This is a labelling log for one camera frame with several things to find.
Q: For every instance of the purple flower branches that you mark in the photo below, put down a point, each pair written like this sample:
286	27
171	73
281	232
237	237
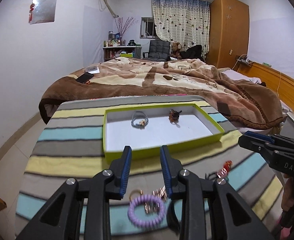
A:
124	25

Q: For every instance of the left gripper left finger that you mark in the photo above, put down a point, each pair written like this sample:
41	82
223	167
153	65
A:
121	170

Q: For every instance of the white card box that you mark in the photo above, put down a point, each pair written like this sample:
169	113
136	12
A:
92	69

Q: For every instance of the striped fleece table cloth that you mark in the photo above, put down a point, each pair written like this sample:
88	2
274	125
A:
84	136

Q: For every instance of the green shallow cardboard box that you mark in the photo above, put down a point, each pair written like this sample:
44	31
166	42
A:
180	126

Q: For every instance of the black office chair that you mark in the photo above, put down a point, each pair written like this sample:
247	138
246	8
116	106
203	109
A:
158	51

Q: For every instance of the brown teddy bear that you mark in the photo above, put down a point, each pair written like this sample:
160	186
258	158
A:
176	48

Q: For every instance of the brown patterned bed blanket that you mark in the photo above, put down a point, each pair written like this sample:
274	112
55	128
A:
250	104

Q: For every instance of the wooden wardrobe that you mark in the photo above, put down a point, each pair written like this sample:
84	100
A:
228	33

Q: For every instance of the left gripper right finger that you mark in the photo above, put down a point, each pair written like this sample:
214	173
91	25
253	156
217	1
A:
171	169

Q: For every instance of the wooden headboard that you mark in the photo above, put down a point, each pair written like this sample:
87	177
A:
280	83

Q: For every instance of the right hand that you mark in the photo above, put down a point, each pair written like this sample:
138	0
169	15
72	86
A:
287	204

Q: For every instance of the black smartphone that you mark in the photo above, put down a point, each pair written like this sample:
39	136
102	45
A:
84	77

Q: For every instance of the heart patterned curtain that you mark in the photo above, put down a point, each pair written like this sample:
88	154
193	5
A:
184	21

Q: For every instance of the silver wall mirror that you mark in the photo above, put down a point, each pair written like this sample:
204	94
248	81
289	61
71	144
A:
44	11

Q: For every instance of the white cluttered desk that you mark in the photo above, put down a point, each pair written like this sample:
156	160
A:
116	46

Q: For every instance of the red crystal hair ornament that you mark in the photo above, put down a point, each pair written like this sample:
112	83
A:
223	172

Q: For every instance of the red hanging ornament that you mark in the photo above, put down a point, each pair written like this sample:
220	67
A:
32	7

